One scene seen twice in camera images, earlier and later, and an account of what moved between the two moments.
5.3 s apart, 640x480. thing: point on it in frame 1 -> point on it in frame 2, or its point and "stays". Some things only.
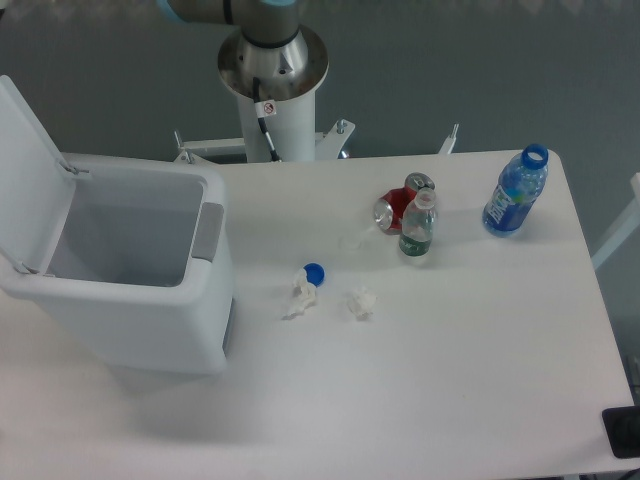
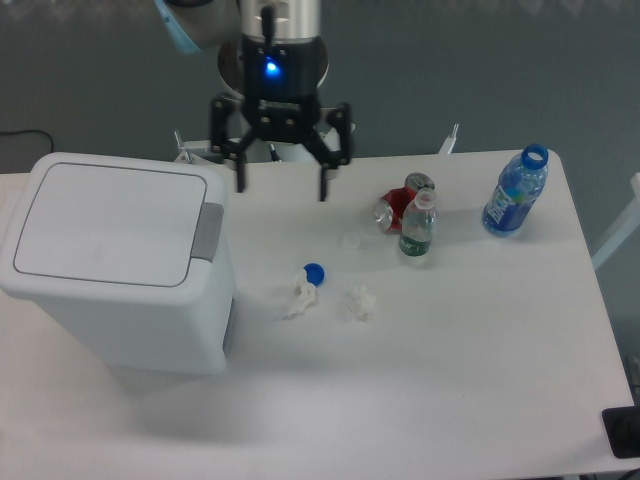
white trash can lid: [36, 188] -> [117, 228]
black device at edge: [622, 427] stays
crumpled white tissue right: [361, 303] stays
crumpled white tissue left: [304, 293] stays
